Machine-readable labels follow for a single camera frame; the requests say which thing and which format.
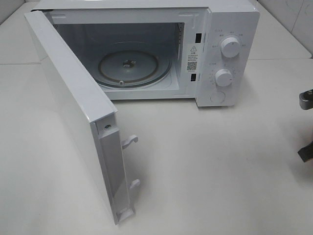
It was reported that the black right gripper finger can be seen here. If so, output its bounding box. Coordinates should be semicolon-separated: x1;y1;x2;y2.
299;90;313;109
298;144;313;162

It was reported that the white microwave knob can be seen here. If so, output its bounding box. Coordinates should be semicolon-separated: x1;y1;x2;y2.
214;69;233;87
220;35;241;58

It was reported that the round white door release button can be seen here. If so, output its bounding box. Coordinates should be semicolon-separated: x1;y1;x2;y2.
210;92;225;104

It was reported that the white microwave door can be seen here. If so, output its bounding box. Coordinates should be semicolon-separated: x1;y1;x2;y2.
25;11;140;224

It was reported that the white microwave oven body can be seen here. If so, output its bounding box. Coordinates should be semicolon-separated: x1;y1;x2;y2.
29;0;260;107

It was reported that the white warning label sticker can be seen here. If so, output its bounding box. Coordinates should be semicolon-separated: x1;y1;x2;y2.
185;44;202;72

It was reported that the glass microwave turntable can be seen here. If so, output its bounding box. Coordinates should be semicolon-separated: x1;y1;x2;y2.
93;42;172;89

